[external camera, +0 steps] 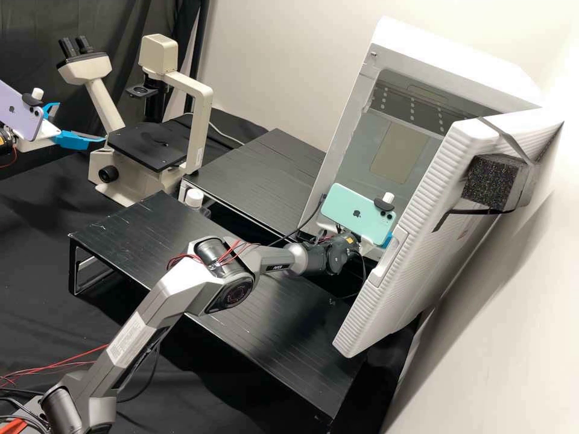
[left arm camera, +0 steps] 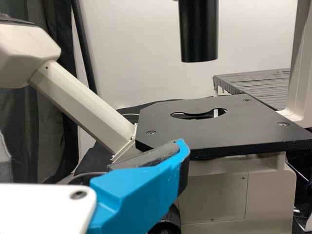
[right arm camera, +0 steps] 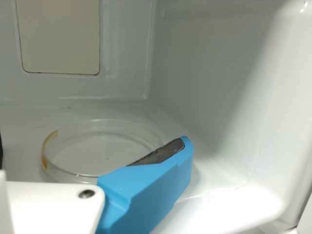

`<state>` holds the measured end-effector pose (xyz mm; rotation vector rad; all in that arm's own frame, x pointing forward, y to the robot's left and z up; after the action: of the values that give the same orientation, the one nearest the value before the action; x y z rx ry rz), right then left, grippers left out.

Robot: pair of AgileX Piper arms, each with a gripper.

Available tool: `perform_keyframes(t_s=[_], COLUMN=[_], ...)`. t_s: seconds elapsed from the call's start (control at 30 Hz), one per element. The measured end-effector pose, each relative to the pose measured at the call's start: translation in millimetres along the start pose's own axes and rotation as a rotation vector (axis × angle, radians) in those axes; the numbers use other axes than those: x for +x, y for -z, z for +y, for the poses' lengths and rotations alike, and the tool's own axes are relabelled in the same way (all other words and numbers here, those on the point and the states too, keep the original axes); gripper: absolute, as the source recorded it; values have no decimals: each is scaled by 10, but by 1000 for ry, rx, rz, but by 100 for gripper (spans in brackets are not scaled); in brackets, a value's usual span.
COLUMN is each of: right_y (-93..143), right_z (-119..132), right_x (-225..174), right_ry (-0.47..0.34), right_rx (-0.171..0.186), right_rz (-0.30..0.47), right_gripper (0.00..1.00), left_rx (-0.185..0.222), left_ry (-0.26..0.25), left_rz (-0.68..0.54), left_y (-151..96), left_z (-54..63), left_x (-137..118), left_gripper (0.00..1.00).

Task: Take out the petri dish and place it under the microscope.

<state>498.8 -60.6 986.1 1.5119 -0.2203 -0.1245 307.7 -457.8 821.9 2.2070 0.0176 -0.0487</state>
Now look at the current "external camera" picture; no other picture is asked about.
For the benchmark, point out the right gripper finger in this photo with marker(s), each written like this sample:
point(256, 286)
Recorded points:
point(386, 240)

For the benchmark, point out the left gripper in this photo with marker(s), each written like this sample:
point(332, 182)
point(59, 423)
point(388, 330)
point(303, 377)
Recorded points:
point(40, 138)

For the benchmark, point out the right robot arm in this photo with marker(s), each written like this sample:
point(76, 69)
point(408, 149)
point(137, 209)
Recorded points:
point(149, 316)

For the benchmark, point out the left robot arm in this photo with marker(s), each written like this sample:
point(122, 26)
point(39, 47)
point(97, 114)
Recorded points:
point(5, 142)

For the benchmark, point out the cream microscope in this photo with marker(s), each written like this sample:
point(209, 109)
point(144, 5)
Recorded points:
point(149, 181)

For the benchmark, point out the incubator door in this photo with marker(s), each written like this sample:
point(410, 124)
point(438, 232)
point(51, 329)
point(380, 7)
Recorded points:
point(407, 271)

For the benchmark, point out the white incubator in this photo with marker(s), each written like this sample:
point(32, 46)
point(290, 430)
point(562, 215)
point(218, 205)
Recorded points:
point(362, 113)

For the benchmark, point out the black platform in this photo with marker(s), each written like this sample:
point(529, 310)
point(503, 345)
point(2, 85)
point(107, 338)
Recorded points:
point(280, 334)
point(253, 181)

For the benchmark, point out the white-capped bottle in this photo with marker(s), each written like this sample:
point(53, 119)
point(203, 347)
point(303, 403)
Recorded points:
point(195, 196)

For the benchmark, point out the right wrist camera phone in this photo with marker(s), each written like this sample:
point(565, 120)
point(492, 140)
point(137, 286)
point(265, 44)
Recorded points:
point(353, 212)

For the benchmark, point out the wrist camera phone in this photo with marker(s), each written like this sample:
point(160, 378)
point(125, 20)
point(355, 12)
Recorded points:
point(18, 113)
point(353, 212)

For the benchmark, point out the left wrist camera phone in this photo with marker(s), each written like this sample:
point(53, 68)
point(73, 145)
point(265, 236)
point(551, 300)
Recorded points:
point(18, 113)

